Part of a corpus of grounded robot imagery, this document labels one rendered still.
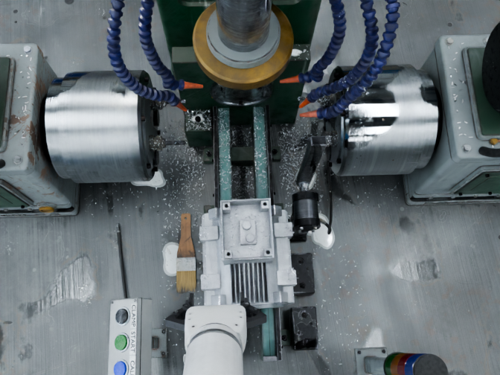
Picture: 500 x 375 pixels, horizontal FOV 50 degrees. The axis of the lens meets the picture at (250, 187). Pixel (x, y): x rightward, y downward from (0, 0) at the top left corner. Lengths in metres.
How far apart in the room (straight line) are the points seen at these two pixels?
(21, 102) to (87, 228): 0.41
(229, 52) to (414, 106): 0.43
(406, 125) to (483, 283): 0.53
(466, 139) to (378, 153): 0.18
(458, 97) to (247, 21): 0.53
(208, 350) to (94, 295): 0.70
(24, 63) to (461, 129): 0.92
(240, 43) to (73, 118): 0.41
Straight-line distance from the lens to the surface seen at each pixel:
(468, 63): 1.24
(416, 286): 1.44
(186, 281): 1.37
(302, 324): 1.31
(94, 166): 1.17
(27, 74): 1.22
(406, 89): 1.18
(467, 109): 1.21
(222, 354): 0.75
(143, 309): 1.12
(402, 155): 1.18
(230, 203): 1.07
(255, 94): 1.30
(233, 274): 1.08
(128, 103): 1.13
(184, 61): 1.18
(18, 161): 1.14
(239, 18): 0.86
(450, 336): 1.46
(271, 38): 0.96
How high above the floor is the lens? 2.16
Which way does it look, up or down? 73 degrees down
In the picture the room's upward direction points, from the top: 4 degrees clockwise
